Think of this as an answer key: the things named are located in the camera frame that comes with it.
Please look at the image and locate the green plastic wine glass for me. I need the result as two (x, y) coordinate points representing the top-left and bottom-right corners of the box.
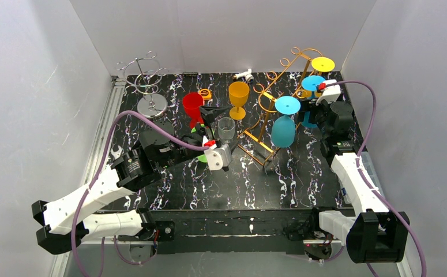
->
(191, 123), (208, 163)

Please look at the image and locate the blue wine glass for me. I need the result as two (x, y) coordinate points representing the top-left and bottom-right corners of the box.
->
(297, 75), (325, 129)

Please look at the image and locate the teal wine glass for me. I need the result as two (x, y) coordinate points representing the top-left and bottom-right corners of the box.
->
(271, 96), (300, 148)

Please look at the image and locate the gold wire glass rack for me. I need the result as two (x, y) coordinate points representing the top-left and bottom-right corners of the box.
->
(238, 47), (336, 168)

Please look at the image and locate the orange wine glass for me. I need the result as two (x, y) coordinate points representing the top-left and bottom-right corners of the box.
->
(311, 57), (335, 76)
(228, 81), (250, 120)

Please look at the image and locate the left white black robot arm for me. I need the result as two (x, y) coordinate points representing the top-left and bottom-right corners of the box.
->
(31, 106), (232, 254)

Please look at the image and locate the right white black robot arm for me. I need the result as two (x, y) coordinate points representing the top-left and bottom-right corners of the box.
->
(299, 100), (409, 263)

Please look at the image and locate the red plastic wine glass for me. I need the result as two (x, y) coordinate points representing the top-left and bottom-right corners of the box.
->
(182, 92), (204, 129)

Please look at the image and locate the silver round glass rack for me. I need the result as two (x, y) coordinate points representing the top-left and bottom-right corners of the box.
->
(117, 51), (168, 118)

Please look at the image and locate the clear glass tumbler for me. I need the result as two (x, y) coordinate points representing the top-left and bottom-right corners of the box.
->
(217, 117), (235, 144)

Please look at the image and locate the white small fitting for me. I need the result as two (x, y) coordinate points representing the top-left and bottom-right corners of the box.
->
(232, 68), (254, 83)

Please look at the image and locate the clear plastic parts box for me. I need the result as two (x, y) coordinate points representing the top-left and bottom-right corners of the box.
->
(340, 151), (384, 205)

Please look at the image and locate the silver wrench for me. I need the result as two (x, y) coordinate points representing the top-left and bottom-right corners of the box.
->
(110, 145), (123, 160)

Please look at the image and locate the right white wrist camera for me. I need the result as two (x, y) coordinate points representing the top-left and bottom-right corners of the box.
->
(315, 79), (341, 106)

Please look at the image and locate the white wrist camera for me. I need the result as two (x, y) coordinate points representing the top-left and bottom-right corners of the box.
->
(204, 144), (232, 171)
(315, 79), (341, 106)

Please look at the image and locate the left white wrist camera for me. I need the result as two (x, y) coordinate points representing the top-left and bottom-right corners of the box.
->
(204, 144), (232, 171)

